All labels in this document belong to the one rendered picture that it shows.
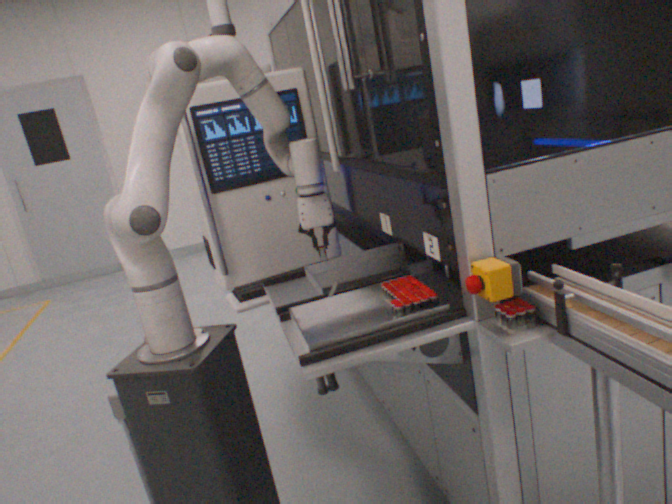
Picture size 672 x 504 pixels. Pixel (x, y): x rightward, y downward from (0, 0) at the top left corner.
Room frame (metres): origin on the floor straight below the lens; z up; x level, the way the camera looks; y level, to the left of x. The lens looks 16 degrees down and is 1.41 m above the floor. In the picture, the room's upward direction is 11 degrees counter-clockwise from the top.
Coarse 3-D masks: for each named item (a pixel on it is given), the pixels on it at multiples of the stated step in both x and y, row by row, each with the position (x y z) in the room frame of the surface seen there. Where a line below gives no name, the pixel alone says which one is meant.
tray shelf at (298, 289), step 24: (264, 288) 1.68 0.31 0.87; (288, 288) 1.60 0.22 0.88; (312, 288) 1.56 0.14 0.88; (432, 288) 1.37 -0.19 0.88; (456, 288) 1.33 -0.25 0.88; (288, 336) 1.23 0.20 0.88; (408, 336) 1.10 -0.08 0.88; (432, 336) 1.09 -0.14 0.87; (336, 360) 1.05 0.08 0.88; (360, 360) 1.05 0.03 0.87
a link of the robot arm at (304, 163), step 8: (296, 144) 1.59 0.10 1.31; (304, 144) 1.58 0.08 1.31; (312, 144) 1.59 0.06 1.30; (296, 152) 1.59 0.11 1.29; (304, 152) 1.58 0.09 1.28; (312, 152) 1.59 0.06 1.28; (288, 160) 1.64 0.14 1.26; (296, 160) 1.59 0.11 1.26; (304, 160) 1.58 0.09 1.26; (312, 160) 1.58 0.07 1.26; (288, 168) 1.64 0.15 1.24; (296, 168) 1.59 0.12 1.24; (304, 168) 1.58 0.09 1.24; (312, 168) 1.58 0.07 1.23; (320, 168) 1.60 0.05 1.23; (296, 176) 1.60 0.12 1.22; (304, 176) 1.58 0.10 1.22; (312, 176) 1.58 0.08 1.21; (320, 176) 1.60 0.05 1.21; (296, 184) 1.61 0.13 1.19; (304, 184) 1.58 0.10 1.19
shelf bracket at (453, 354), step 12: (456, 336) 1.21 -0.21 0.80; (456, 348) 1.21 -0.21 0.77; (372, 360) 1.16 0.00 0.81; (384, 360) 1.17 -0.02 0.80; (396, 360) 1.17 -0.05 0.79; (408, 360) 1.18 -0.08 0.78; (420, 360) 1.19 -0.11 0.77; (432, 360) 1.20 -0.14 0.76; (444, 360) 1.20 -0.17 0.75; (456, 360) 1.21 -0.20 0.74
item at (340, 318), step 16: (368, 288) 1.38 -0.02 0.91; (304, 304) 1.34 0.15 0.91; (320, 304) 1.35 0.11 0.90; (336, 304) 1.36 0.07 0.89; (352, 304) 1.36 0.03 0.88; (368, 304) 1.33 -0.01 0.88; (384, 304) 1.31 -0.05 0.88; (448, 304) 1.16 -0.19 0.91; (304, 320) 1.31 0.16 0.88; (320, 320) 1.29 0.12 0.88; (336, 320) 1.27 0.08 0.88; (352, 320) 1.25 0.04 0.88; (368, 320) 1.23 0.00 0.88; (384, 320) 1.21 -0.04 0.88; (400, 320) 1.13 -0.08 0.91; (416, 320) 1.14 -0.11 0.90; (304, 336) 1.13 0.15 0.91; (320, 336) 1.19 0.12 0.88; (336, 336) 1.10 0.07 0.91; (352, 336) 1.10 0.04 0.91
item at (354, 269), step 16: (352, 256) 1.72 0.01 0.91; (368, 256) 1.74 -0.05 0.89; (384, 256) 1.74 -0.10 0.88; (400, 256) 1.70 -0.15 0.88; (320, 272) 1.70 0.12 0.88; (336, 272) 1.66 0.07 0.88; (352, 272) 1.63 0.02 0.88; (368, 272) 1.60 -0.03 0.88; (384, 272) 1.48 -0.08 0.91; (400, 272) 1.49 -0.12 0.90; (416, 272) 1.50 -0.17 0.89; (320, 288) 1.46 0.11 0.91; (336, 288) 1.45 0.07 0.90
